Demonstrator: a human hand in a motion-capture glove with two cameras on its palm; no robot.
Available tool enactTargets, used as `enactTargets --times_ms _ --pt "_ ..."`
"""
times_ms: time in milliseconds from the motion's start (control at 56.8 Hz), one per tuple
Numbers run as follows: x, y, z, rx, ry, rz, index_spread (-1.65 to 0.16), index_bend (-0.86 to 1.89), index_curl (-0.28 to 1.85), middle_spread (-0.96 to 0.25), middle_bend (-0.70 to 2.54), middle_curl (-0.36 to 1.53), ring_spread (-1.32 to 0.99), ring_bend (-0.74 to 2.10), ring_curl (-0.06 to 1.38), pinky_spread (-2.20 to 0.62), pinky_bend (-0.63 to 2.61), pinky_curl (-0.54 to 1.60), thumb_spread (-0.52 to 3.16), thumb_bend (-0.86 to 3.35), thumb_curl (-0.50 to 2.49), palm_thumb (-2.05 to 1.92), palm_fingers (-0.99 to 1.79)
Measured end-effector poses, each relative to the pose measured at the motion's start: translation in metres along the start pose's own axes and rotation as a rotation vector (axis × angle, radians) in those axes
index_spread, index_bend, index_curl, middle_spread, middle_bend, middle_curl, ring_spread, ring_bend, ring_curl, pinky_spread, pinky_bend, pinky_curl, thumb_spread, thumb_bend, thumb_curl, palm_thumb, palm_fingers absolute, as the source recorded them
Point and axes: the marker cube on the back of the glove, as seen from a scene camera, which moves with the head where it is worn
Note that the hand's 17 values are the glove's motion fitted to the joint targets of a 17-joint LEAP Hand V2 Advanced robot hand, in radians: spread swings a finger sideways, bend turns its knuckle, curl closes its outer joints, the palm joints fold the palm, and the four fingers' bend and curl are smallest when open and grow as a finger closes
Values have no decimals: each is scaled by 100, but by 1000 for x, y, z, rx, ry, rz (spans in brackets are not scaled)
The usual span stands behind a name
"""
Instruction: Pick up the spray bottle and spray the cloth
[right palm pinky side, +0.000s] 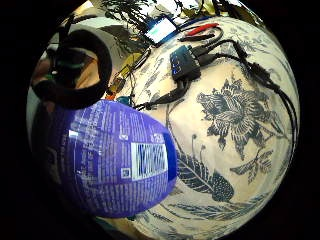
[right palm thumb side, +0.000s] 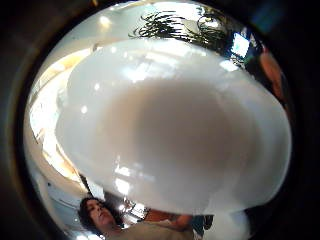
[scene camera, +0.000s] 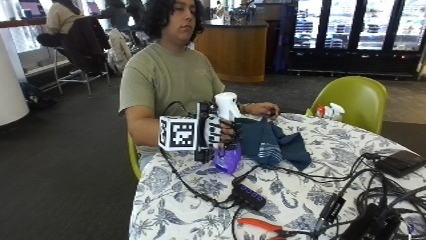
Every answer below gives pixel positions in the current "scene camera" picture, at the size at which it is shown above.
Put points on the black box device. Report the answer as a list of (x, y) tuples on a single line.
[(373, 223)]

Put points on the beige coat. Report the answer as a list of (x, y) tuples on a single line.
[(120, 50)]

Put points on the glass door drinks fridge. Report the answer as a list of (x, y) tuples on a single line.
[(354, 33)]

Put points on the round wooden counter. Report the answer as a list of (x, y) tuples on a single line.
[(234, 50)]

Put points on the green plastic chair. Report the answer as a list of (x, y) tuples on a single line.
[(354, 100), (133, 156)]

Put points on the white marker cube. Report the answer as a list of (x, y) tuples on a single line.
[(180, 133)]

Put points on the white pillar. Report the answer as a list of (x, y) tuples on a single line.
[(11, 86)]

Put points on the black usb hub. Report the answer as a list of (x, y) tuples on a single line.
[(249, 196)]

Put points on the small white spray bottle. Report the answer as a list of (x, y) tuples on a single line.
[(334, 111)]

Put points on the white and purple spray bottle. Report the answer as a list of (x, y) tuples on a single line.
[(226, 158)]

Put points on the flat black device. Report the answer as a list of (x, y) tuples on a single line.
[(400, 162)]

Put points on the person in green t-shirt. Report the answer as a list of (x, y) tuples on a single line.
[(173, 73)]

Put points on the blue cloth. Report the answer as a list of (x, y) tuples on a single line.
[(266, 143)]

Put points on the dark bag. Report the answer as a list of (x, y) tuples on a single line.
[(37, 96)]

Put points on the small red bottle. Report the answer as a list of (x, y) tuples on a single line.
[(320, 110)]

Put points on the blue floral tablecloth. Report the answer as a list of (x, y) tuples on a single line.
[(200, 206)]

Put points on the laptop screen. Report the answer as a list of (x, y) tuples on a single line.
[(31, 8)]

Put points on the dark jacket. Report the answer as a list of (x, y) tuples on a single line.
[(87, 43)]

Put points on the metal bar stool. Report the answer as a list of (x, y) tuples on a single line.
[(84, 80)]

